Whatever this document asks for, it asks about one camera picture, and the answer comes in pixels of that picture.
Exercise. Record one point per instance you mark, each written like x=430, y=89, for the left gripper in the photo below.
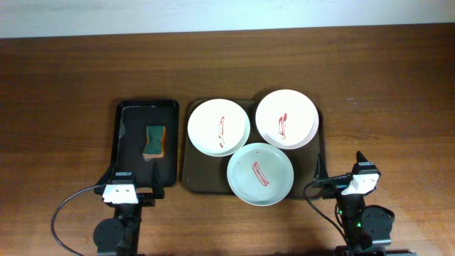
x=148, y=195

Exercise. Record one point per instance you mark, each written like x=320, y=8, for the pale green plate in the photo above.
x=260, y=174

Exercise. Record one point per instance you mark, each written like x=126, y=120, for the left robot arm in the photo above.
x=119, y=235

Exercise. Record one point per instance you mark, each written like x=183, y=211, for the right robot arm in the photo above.
x=365, y=229

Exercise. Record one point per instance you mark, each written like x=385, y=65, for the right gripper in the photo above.
x=329, y=191

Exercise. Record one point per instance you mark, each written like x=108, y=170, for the cream plate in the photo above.
x=218, y=127

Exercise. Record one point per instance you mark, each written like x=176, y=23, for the small black tray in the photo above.
x=129, y=141

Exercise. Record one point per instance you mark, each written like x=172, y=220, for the pinkish white plate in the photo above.
x=287, y=119

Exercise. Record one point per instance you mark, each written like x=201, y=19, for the large brown tray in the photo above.
x=208, y=174

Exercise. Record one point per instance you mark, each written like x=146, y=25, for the green orange sponge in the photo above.
x=155, y=141

